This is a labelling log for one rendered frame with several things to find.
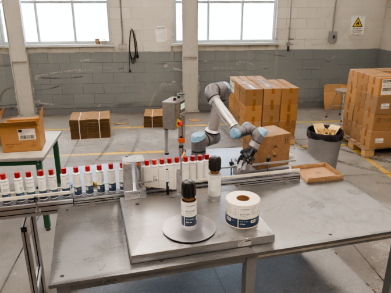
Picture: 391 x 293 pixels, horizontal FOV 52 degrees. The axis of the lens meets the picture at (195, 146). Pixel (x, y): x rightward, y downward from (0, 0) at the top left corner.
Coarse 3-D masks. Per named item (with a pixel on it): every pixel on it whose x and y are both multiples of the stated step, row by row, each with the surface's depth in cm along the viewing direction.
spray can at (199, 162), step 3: (198, 156) 282; (201, 156) 282; (198, 159) 282; (201, 159) 283; (198, 162) 282; (201, 162) 282; (198, 165) 283; (201, 165) 283; (198, 168) 284; (201, 168) 284; (198, 171) 284; (201, 171) 285; (198, 174) 285; (201, 174) 285; (198, 177) 286; (201, 177) 286
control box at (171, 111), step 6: (162, 102) 268; (168, 102) 267; (174, 102) 265; (162, 108) 269; (168, 108) 268; (174, 108) 266; (162, 114) 271; (168, 114) 269; (174, 114) 268; (168, 120) 271; (174, 120) 269; (180, 120) 277; (168, 126) 272; (174, 126) 271
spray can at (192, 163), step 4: (192, 156) 280; (192, 160) 281; (192, 164) 281; (196, 164) 283; (192, 168) 282; (196, 168) 285; (192, 172) 283; (196, 172) 286; (192, 176) 284; (196, 176) 287
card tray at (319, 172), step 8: (296, 168) 323; (304, 168) 325; (312, 168) 325; (320, 168) 325; (328, 168) 323; (304, 176) 310; (312, 176) 310; (320, 176) 310; (328, 176) 302; (336, 176) 303
